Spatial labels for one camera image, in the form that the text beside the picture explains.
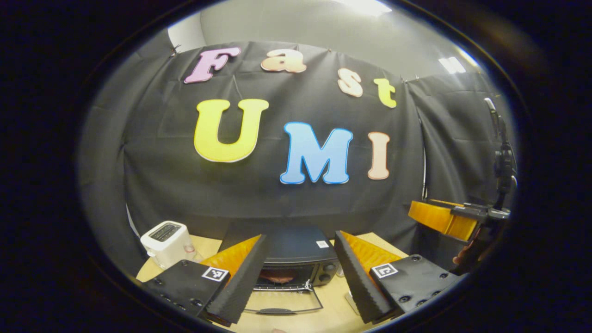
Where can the small white rectangular tray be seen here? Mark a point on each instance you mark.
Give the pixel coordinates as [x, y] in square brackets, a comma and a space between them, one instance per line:
[351, 300]

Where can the clear plastic bottle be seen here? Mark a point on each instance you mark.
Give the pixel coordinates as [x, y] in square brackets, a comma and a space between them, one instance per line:
[192, 252]

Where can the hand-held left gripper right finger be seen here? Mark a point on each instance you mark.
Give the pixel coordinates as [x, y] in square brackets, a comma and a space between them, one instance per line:
[358, 282]

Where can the black stand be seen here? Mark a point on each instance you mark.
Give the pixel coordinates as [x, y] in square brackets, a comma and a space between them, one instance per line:
[504, 162]

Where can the white toaster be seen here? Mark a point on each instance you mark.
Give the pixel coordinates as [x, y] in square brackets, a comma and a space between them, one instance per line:
[164, 245]

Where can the red-brown roasted meat piece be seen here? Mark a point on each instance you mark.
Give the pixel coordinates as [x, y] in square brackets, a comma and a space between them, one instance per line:
[277, 277]

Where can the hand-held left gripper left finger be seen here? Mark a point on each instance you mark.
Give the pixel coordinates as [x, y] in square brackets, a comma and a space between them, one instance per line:
[245, 282]

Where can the black electric oven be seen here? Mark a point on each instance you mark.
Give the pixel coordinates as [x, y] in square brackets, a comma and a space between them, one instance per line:
[296, 245]

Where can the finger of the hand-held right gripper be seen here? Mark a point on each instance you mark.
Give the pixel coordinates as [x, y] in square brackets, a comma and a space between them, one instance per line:
[434, 217]
[485, 212]

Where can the black backdrop cloth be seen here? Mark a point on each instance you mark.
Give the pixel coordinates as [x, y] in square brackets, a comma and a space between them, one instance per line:
[162, 185]

